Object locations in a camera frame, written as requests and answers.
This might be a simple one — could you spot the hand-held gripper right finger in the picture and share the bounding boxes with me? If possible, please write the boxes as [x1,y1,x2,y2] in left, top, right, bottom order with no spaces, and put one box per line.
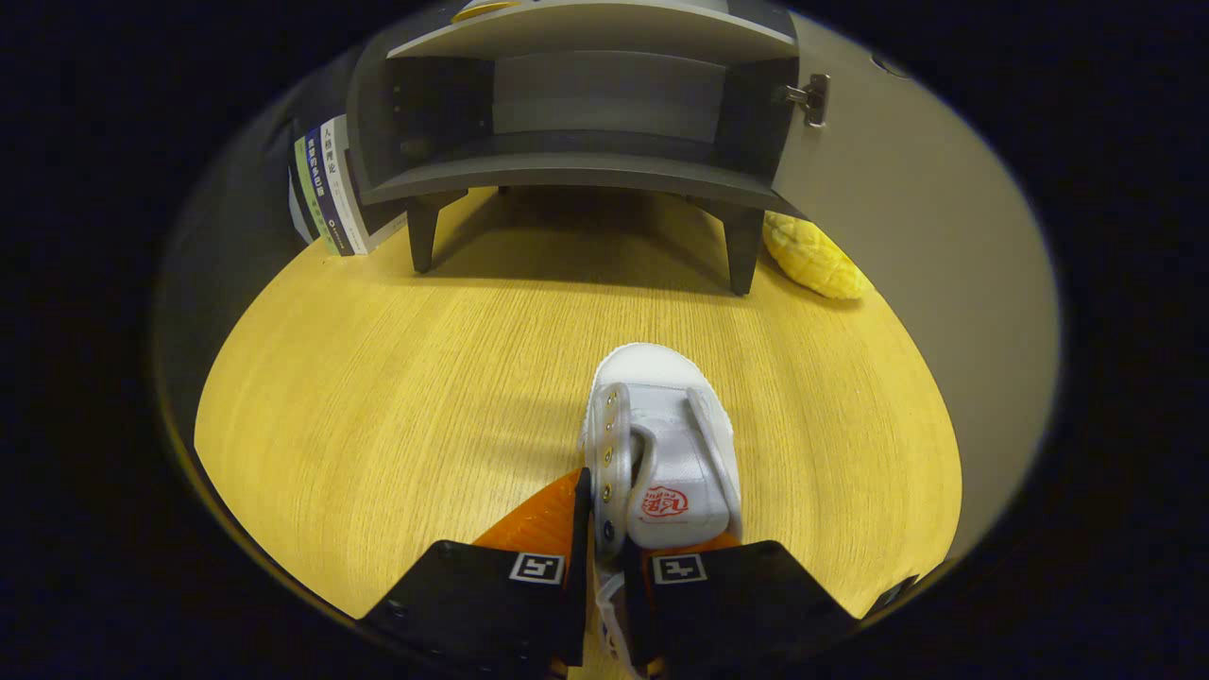
[622,532,862,680]

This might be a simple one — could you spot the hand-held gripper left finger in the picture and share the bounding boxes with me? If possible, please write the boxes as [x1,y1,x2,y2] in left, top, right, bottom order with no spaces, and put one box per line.
[355,466,594,680]

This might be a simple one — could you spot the metal door hinge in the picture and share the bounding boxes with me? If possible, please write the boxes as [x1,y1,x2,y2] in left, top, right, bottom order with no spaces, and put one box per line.
[782,74,832,128]

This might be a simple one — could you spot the yellow toy bread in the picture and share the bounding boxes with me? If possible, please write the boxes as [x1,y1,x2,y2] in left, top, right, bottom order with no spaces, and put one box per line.
[763,212,870,301]

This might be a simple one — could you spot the dark blue book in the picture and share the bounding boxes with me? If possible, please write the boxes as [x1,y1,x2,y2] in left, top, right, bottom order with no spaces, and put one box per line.
[304,126,357,256]

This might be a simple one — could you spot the black backdrop cloth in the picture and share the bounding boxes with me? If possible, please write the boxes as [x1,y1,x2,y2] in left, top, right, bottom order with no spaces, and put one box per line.
[151,38,365,454]

